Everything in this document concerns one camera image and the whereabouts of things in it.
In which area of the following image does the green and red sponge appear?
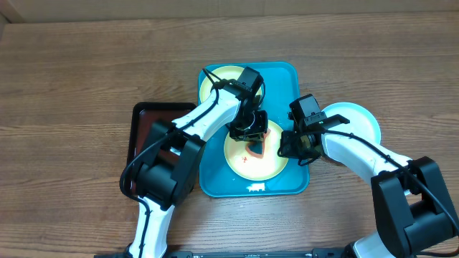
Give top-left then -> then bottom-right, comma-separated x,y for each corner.
245,129 -> 270,158

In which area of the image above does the yellow plate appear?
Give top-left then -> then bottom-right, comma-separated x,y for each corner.
224,120 -> 288,181
198,65 -> 265,105

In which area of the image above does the light blue plate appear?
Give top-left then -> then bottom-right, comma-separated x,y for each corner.
323,102 -> 382,144

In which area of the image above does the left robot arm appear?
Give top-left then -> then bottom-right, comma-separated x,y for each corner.
119,80 -> 268,257

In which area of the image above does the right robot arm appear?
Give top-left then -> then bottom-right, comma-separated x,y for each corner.
278,113 -> 458,257

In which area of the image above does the teal plastic tray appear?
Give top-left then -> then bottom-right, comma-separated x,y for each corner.
199,62 -> 310,198

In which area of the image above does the black tray with red water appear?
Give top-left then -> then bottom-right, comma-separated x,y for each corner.
120,102 -> 205,200

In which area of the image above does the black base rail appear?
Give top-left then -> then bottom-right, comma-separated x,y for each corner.
93,245 -> 359,258

